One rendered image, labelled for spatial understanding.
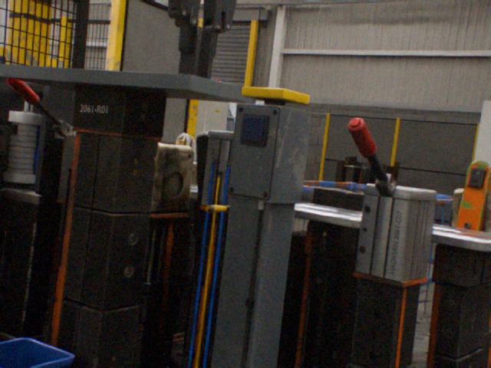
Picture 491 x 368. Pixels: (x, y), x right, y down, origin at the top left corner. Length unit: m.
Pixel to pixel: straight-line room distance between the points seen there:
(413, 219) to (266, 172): 0.21
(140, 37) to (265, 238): 3.92
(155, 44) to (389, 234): 3.98
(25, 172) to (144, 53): 3.41
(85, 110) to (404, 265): 0.47
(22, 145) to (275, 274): 0.65
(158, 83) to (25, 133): 0.51
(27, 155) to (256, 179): 0.62
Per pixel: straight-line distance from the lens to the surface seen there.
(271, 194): 0.77
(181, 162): 1.14
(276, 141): 0.77
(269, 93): 0.79
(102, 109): 0.95
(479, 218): 1.18
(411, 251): 0.89
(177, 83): 0.82
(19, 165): 1.32
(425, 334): 1.72
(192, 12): 0.90
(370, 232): 0.89
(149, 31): 4.72
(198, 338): 1.06
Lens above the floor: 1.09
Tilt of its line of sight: 3 degrees down
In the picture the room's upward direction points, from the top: 7 degrees clockwise
